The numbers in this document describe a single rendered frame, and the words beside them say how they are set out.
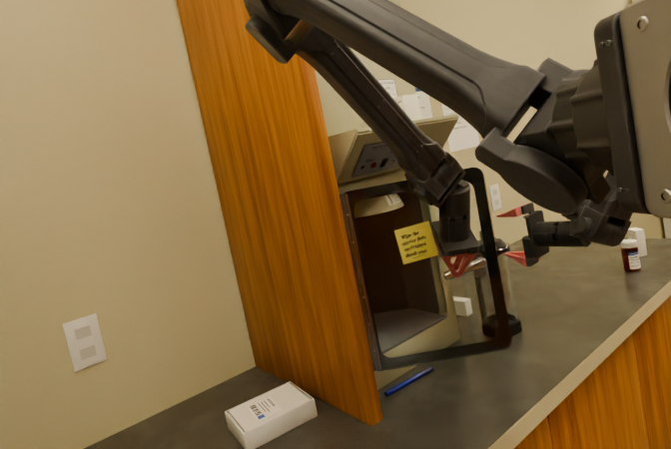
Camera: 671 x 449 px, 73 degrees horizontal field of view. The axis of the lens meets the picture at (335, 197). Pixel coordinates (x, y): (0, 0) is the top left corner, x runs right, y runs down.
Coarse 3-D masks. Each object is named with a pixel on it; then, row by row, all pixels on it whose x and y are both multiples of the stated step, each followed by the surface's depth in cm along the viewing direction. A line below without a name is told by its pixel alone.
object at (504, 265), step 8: (504, 248) 113; (504, 256) 114; (504, 264) 114; (504, 272) 114; (504, 280) 114; (504, 288) 114; (512, 288) 116; (512, 296) 115; (512, 304) 115; (512, 312) 115; (512, 320) 115
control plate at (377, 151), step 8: (368, 144) 91; (376, 144) 93; (384, 144) 95; (368, 152) 93; (376, 152) 95; (384, 152) 97; (360, 160) 94; (368, 160) 95; (376, 160) 97; (368, 168) 98; (376, 168) 99; (384, 168) 101; (392, 168) 103; (352, 176) 96
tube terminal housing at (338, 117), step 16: (368, 64) 105; (320, 80) 97; (400, 80) 111; (320, 96) 96; (336, 96) 99; (336, 112) 99; (352, 112) 102; (336, 128) 99; (352, 128) 101; (384, 176) 106; (400, 176) 110; (400, 368) 106; (384, 384) 103
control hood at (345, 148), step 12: (420, 120) 98; (432, 120) 100; (444, 120) 103; (456, 120) 106; (348, 132) 89; (360, 132) 88; (372, 132) 90; (432, 132) 103; (444, 132) 106; (336, 144) 92; (348, 144) 89; (360, 144) 90; (336, 156) 93; (348, 156) 90; (336, 168) 94; (348, 168) 93; (396, 168) 105; (336, 180) 95; (348, 180) 96
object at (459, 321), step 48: (384, 192) 96; (480, 192) 95; (384, 240) 97; (480, 240) 96; (384, 288) 98; (432, 288) 97; (480, 288) 97; (384, 336) 99; (432, 336) 98; (480, 336) 98
